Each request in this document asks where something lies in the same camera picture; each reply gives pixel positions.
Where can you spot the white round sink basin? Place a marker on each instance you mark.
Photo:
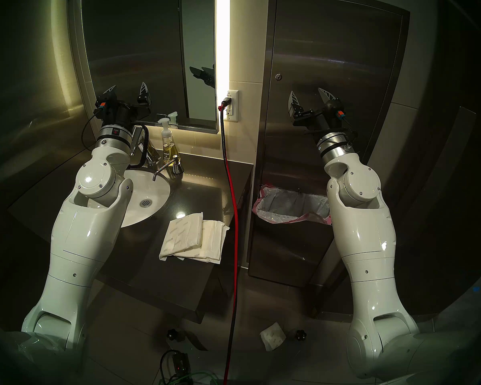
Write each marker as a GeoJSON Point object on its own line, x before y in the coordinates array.
{"type": "Point", "coordinates": [154, 191]}

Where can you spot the stainless steel dispenser cabinet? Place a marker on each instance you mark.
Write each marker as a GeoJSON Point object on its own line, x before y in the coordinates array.
{"type": "Point", "coordinates": [284, 260]}

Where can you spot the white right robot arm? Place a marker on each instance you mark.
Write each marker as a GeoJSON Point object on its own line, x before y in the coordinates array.
{"type": "Point", "coordinates": [364, 236]}

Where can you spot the crumpled white paper towel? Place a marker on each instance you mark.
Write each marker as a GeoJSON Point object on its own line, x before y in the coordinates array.
{"type": "Point", "coordinates": [272, 337]}

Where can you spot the vertical white light strip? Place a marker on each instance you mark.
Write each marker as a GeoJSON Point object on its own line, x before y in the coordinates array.
{"type": "Point", "coordinates": [223, 35]}

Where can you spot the dark wooden room door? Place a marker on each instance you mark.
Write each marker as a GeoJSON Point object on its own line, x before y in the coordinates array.
{"type": "Point", "coordinates": [457, 227]}

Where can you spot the stainless steel dispenser door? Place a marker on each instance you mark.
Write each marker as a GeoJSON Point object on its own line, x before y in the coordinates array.
{"type": "Point", "coordinates": [344, 47]}

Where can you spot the wrapped white paper towel pack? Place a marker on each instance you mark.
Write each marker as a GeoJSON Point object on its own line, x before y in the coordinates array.
{"type": "Point", "coordinates": [214, 244]}
{"type": "Point", "coordinates": [182, 236]}

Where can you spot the chrome sink faucet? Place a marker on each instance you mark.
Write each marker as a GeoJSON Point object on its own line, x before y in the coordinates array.
{"type": "Point", "coordinates": [136, 137]}

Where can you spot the black power box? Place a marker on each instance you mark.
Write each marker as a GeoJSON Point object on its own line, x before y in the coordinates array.
{"type": "Point", "coordinates": [181, 365]}

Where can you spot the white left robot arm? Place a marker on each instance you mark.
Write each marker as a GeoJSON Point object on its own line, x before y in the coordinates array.
{"type": "Point", "coordinates": [84, 236]}

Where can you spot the pink-edged clear trash liner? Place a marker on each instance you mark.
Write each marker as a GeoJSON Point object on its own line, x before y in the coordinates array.
{"type": "Point", "coordinates": [288, 203]}

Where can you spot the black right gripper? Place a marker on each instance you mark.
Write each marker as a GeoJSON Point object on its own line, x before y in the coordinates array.
{"type": "Point", "coordinates": [322, 118]}

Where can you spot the white wall outlet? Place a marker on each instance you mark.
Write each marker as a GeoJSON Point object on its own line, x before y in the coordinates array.
{"type": "Point", "coordinates": [233, 107]}

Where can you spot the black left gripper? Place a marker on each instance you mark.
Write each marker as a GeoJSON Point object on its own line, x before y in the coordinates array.
{"type": "Point", "coordinates": [118, 111]}

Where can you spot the framed wall mirror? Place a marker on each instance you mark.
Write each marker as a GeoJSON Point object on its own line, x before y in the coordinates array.
{"type": "Point", "coordinates": [136, 47]}

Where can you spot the black star knob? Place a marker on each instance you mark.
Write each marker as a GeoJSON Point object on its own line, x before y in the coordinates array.
{"type": "Point", "coordinates": [175, 335]}
{"type": "Point", "coordinates": [301, 335]}

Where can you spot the clear yellow soap bottle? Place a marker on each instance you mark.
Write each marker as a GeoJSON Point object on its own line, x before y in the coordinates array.
{"type": "Point", "coordinates": [168, 147]}

